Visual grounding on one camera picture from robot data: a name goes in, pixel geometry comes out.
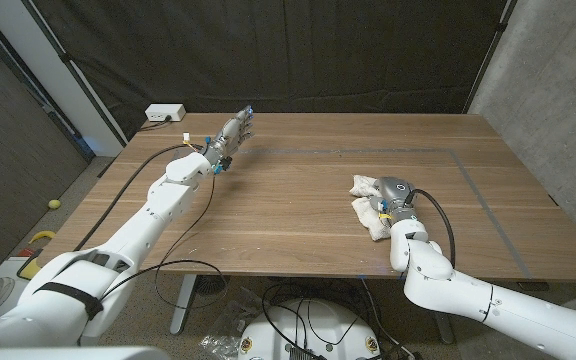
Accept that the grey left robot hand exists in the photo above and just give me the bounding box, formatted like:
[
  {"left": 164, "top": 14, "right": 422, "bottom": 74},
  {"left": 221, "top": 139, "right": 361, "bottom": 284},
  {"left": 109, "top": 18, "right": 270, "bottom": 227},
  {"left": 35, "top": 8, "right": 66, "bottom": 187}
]
[{"left": 202, "top": 105, "right": 255, "bottom": 166}]

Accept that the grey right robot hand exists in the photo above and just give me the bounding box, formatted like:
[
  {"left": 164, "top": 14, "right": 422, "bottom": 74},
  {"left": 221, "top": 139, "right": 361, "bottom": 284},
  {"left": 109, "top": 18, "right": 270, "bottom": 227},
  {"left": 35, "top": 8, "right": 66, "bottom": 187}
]
[{"left": 370, "top": 176, "right": 419, "bottom": 225}]

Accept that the white wiping cloth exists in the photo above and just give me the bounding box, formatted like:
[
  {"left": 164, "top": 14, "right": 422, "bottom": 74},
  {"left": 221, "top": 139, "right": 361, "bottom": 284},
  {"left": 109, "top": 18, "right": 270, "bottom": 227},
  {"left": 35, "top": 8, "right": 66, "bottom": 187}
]
[{"left": 348, "top": 173, "right": 393, "bottom": 242}]

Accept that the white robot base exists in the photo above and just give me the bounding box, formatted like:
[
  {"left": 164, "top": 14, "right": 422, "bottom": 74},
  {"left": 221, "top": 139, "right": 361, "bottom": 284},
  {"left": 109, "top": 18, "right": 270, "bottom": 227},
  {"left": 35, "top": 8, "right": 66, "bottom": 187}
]
[{"left": 237, "top": 298, "right": 383, "bottom": 360}]

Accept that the white power strip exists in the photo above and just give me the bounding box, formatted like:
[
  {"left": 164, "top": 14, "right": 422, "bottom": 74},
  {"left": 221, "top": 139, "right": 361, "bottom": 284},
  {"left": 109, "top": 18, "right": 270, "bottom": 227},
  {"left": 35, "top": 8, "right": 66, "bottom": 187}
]
[{"left": 144, "top": 103, "right": 187, "bottom": 123}]

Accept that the black backdrop curtain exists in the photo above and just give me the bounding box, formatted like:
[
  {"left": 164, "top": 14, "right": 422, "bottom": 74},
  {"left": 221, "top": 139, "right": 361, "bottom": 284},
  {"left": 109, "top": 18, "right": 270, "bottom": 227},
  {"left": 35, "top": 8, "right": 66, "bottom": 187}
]
[{"left": 30, "top": 0, "right": 512, "bottom": 141}]

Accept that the grey table leg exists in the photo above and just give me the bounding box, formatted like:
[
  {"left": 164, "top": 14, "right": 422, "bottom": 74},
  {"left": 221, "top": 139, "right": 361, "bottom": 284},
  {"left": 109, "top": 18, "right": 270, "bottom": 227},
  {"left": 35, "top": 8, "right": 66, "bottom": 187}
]
[{"left": 432, "top": 312, "right": 455, "bottom": 345}]

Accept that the black round floor object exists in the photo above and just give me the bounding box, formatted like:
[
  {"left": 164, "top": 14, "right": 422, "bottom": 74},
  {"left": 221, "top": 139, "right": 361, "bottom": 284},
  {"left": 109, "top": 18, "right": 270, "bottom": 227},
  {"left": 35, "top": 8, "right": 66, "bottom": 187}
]
[{"left": 195, "top": 273, "right": 232, "bottom": 296}]

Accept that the black backdrop stand pole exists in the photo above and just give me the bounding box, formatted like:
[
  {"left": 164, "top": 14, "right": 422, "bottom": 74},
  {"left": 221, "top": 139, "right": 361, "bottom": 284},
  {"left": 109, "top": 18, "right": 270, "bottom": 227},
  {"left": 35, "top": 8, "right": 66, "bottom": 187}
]
[
  {"left": 20, "top": 0, "right": 128, "bottom": 146},
  {"left": 462, "top": 0, "right": 519, "bottom": 114}
]

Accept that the white table leg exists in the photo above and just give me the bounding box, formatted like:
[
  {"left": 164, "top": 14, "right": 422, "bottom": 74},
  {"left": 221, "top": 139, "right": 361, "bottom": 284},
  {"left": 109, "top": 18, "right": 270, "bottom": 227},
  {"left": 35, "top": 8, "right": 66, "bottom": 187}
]
[{"left": 170, "top": 273, "right": 198, "bottom": 335}]

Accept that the clear plastic bag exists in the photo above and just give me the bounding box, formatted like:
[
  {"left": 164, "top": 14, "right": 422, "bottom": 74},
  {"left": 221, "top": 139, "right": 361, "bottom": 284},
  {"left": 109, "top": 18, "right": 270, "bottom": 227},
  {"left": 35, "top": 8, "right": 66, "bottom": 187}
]
[{"left": 198, "top": 287, "right": 264, "bottom": 360}]

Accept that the yellow banana toy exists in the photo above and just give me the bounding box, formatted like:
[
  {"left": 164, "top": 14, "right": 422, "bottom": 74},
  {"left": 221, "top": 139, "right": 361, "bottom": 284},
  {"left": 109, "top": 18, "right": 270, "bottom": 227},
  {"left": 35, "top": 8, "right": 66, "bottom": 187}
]
[{"left": 28, "top": 229, "right": 58, "bottom": 245}]

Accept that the yellow and black tray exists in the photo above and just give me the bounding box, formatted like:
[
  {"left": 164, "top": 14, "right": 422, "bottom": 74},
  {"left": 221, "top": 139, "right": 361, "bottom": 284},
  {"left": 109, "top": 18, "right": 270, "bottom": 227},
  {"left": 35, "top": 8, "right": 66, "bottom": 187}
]
[{"left": 16, "top": 248, "right": 44, "bottom": 281}]

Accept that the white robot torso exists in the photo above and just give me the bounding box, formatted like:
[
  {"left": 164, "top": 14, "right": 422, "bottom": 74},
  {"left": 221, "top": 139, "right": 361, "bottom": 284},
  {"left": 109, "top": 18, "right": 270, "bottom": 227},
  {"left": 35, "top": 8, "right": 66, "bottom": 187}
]
[{"left": 0, "top": 345, "right": 169, "bottom": 360}]

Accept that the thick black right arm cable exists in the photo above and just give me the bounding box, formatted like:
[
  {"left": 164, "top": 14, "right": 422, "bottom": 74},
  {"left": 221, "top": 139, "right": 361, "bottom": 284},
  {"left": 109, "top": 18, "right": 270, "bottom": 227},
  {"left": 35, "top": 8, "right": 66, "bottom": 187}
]
[{"left": 405, "top": 188, "right": 457, "bottom": 270}]

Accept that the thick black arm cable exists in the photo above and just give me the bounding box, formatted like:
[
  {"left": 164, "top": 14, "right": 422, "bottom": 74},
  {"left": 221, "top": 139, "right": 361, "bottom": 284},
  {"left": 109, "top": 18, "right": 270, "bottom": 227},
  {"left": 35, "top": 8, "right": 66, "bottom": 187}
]
[
  {"left": 72, "top": 143, "right": 204, "bottom": 253},
  {"left": 405, "top": 188, "right": 457, "bottom": 270}
]

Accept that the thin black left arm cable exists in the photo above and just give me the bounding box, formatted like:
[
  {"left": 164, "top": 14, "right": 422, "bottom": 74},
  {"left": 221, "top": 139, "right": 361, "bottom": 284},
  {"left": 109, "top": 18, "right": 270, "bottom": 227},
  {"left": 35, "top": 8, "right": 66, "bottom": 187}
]
[{"left": 100, "top": 174, "right": 229, "bottom": 311}]

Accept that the black power cable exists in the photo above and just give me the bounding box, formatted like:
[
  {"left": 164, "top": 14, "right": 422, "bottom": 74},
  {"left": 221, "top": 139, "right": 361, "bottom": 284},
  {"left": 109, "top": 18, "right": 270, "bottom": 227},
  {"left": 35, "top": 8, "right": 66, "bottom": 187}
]
[{"left": 138, "top": 115, "right": 173, "bottom": 133}]

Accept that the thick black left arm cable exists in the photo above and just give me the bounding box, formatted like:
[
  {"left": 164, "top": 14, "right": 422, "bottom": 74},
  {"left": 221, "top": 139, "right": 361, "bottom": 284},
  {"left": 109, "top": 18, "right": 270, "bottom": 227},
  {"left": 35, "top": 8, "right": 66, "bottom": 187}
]
[{"left": 72, "top": 143, "right": 204, "bottom": 253}]

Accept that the thin black base cable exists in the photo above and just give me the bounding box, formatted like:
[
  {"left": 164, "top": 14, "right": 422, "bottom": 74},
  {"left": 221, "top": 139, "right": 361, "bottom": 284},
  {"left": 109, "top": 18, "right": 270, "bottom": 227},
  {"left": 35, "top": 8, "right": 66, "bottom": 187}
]
[{"left": 261, "top": 282, "right": 364, "bottom": 360}]

